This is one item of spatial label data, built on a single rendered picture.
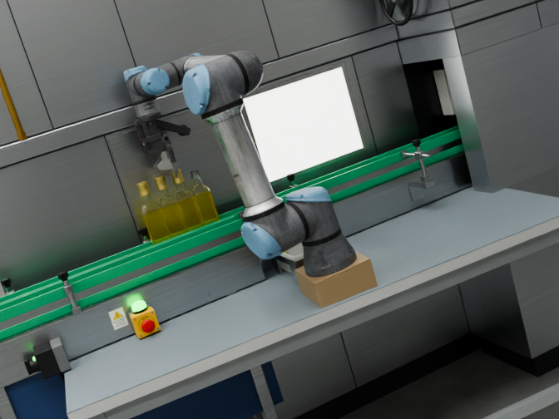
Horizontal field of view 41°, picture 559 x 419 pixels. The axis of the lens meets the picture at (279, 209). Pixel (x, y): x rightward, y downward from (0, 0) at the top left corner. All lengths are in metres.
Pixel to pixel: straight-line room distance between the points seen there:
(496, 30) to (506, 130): 0.35
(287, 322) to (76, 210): 0.88
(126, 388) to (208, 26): 1.28
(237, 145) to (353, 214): 0.79
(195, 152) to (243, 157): 0.66
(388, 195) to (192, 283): 0.79
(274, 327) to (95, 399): 0.49
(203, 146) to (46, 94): 0.54
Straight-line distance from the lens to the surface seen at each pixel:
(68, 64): 2.56
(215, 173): 2.62
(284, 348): 2.09
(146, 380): 1.99
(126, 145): 2.55
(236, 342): 2.02
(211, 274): 2.37
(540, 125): 2.84
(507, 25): 2.77
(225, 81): 1.94
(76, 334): 2.33
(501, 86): 2.74
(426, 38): 2.78
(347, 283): 2.08
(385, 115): 2.91
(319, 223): 2.04
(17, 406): 2.39
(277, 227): 1.97
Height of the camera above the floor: 1.48
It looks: 13 degrees down
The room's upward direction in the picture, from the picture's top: 17 degrees counter-clockwise
